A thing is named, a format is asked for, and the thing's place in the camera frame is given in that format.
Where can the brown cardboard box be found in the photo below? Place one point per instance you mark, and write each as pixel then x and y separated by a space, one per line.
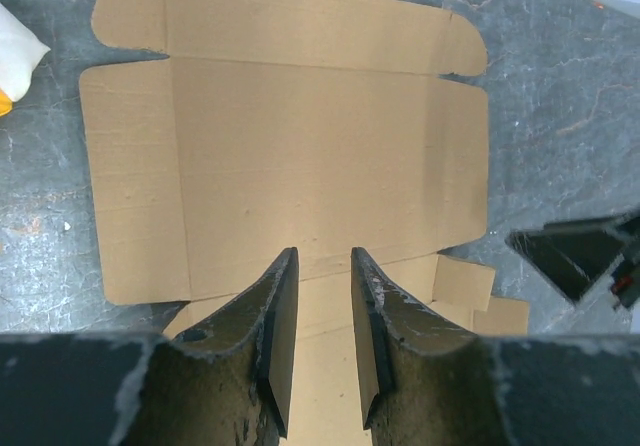
pixel 265 124

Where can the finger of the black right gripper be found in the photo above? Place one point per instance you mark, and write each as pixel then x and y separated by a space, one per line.
pixel 574 255

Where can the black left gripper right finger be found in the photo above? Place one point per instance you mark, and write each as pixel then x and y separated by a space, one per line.
pixel 404 349

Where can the green yellow white cloth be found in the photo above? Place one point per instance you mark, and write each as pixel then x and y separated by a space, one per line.
pixel 21 52

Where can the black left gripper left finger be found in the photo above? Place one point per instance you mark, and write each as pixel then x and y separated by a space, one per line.
pixel 243 356

